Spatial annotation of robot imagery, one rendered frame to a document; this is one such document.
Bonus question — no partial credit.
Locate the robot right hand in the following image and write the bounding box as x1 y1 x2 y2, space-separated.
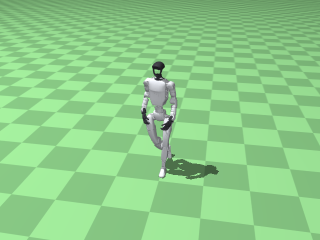
141 108 150 125

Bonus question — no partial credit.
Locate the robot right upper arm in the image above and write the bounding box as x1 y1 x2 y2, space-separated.
143 77 151 98

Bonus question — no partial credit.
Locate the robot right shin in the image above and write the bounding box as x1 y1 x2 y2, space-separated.
154 140 163 150

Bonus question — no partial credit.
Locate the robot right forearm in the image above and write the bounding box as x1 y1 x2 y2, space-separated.
141 94 149 112

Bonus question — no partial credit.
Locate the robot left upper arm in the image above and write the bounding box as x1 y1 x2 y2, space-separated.
165 80 176 104

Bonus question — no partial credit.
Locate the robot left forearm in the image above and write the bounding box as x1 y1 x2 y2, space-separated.
170 99 178 121

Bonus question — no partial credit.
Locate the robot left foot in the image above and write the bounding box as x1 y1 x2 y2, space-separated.
159 167 167 178

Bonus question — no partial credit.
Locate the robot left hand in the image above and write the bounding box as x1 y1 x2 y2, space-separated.
160 115 174 131

